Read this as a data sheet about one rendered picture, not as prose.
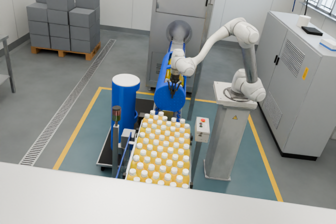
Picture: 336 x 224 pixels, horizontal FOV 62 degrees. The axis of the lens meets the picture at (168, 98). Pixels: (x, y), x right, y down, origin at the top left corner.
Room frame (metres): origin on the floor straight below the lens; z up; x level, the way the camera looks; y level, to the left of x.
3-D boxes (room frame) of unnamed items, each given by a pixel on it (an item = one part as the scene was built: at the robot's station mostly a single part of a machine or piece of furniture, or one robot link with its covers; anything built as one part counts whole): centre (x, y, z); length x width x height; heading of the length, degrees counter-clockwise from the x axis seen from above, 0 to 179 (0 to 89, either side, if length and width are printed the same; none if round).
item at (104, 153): (2.96, 0.43, 0.07); 1.50 x 0.52 x 0.15; 1
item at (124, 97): (2.53, 0.45, 0.59); 0.28 x 0.28 x 0.88
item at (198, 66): (3.52, -0.36, 0.85); 0.06 x 0.06 x 1.70; 89
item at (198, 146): (1.82, -0.30, 0.50); 0.04 x 0.04 x 1.00; 89
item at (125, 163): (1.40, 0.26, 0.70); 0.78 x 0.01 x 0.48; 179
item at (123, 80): (2.53, 0.45, 1.03); 0.28 x 0.28 x 0.01
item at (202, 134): (1.82, -0.30, 1.05); 0.20 x 0.10 x 0.10; 179
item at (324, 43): (3.20, -1.78, 1.48); 0.24 x 0.12 x 0.08; 9
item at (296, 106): (4.00, -1.79, 0.72); 2.15 x 0.54 x 1.45; 1
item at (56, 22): (5.57, 2.27, 0.59); 1.20 x 0.80 x 1.19; 91
